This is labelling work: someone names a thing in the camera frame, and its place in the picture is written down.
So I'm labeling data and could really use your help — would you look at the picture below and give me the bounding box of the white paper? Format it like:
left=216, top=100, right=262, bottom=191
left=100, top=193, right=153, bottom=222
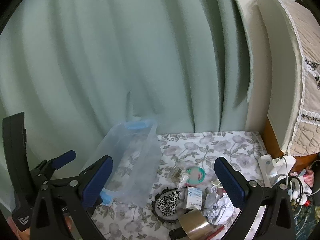
left=202, top=192, right=240, bottom=225

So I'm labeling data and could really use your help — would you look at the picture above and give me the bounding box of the ear drops box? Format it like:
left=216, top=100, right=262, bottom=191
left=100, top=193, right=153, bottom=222
left=185, top=187, right=202, bottom=210

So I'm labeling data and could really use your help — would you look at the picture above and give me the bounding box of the teal ring pack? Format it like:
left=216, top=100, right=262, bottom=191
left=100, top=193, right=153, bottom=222
left=187, top=166, right=206, bottom=186

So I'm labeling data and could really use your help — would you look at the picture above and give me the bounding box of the cotton swab bag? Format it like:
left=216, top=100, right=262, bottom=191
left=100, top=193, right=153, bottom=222
left=168, top=166, right=189, bottom=189

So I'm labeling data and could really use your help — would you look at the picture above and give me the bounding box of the person left hand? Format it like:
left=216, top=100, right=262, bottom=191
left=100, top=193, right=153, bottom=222
left=7, top=217, right=30, bottom=240

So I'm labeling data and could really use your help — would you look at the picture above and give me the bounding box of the red pen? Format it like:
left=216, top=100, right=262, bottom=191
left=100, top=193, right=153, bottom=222
left=206, top=225, right=225, bottom=240

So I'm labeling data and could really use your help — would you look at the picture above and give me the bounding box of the white charger plug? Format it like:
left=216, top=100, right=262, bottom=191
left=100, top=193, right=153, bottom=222
left=272, top=155, right=296, bottom=176

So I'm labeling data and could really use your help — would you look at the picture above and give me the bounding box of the white power strip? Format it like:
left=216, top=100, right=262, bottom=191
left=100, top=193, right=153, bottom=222
left=258, top=154, right=277, bottom=187

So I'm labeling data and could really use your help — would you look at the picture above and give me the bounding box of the clear plastic storage bin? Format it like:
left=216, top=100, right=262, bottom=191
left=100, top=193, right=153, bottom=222
left=83, top=119, right=162, bottom=207

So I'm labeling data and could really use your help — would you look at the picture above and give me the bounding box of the clear packing tape roll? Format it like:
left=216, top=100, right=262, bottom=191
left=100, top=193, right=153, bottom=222
left=178, top=209, right=214, bottom=240

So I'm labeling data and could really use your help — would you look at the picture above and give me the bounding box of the leopard print scrunchie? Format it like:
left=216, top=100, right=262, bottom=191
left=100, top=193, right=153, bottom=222
left=151, top=188, right=186, bottom=224

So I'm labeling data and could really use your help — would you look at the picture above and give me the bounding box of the beige quilted cover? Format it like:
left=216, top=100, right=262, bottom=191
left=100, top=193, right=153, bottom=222
left=284, top=0, right=319, bottom=157

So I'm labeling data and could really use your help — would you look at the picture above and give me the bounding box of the floral blanket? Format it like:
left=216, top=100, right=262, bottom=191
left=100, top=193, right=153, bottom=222
left=93, top=132, right=266, bottom=239

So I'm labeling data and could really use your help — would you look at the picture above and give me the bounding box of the green curtain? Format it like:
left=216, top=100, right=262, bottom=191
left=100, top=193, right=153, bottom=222
left=1, top=0, right=251, bottom=177

